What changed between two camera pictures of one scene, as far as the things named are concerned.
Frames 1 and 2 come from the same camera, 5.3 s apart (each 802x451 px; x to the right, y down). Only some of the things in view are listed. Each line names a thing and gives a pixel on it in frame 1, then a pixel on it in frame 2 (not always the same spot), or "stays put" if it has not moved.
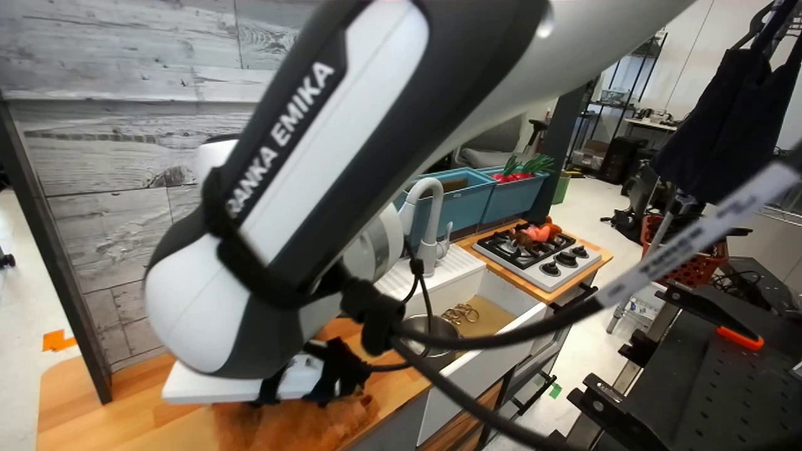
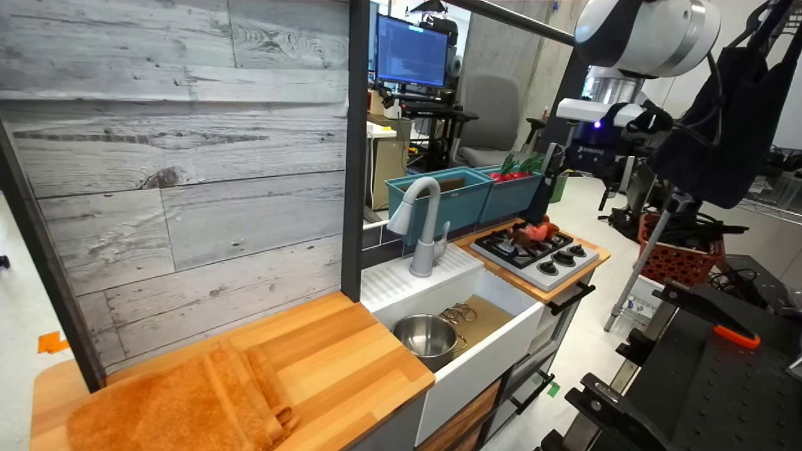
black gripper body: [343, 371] → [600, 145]
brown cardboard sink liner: [478, 317] stays put
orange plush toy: [539, 234] stays put
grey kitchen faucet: [431, 253] stays put
